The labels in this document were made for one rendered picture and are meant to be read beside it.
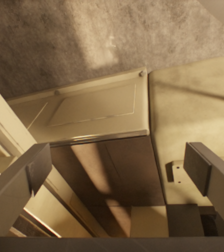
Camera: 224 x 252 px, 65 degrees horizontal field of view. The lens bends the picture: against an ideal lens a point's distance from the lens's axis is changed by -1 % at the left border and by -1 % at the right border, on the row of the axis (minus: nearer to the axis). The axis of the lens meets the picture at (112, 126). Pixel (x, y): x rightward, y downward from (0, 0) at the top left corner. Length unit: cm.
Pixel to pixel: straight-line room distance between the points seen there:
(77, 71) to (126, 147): 74
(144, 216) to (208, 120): 72
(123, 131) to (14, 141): 47
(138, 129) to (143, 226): 64
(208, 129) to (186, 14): 67
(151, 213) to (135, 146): 56
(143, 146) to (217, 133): 29
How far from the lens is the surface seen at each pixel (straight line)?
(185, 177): 95
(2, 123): 82
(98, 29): 120
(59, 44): 130
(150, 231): 119
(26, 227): 70
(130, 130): 78
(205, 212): 125
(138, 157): 84
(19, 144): 86
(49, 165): 17
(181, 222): 119
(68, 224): 86
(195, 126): 76
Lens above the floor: 115
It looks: 49 degrees down
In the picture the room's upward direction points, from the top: 168 degrees counter-clockwise
